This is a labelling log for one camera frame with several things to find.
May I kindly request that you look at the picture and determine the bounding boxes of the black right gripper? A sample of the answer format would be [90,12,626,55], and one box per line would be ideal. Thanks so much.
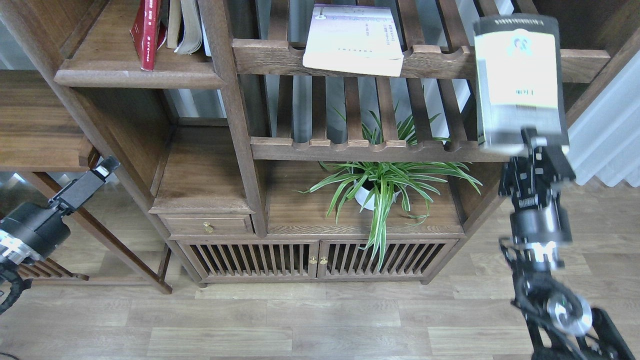
[498,127,576,249]

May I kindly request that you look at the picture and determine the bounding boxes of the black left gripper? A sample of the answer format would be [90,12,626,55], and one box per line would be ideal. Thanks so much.
[1,156,121,264]

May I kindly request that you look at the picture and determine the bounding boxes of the green and black book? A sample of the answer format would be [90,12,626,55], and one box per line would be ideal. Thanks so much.
[473,13,570,156]

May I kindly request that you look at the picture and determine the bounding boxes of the red cover book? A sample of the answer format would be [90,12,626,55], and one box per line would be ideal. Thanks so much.
[130,0,167,72]

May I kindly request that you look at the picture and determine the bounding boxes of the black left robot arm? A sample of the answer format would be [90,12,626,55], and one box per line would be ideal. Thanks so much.
[0,156,121,313]

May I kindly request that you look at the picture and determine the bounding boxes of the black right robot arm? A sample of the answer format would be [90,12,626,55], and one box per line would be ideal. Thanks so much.
[499,127,634,360]

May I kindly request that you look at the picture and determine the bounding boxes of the white curtain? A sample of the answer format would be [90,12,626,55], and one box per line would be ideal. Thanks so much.
[567,54,640,188]

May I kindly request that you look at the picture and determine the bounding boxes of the brass drawer knob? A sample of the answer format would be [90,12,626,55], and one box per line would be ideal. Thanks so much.
[202,222,214,234]

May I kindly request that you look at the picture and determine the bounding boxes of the worn grey upright book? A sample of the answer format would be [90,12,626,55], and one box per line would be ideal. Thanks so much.
[174,0,203,55]

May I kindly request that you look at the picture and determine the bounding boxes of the green spider plant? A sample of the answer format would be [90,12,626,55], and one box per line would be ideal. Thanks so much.
[298,107,483,271]

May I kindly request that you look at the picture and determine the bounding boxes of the white plant pot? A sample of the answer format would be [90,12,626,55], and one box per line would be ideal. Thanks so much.
[353,173,402,213]

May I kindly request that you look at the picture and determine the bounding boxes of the dark wooden bookshelf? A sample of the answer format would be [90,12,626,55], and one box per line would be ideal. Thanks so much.
[0,0,640,287]

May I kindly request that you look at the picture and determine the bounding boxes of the beige upright book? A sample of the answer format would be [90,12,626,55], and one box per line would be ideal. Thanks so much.
[166,0,182,50]

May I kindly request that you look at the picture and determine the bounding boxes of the white pale cover book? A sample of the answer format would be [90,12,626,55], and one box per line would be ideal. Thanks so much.
[302,4,403,77]

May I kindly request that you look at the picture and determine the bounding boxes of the brass cabinet door knobs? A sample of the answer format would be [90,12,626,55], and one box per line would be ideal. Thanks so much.
[308,256,329,265]

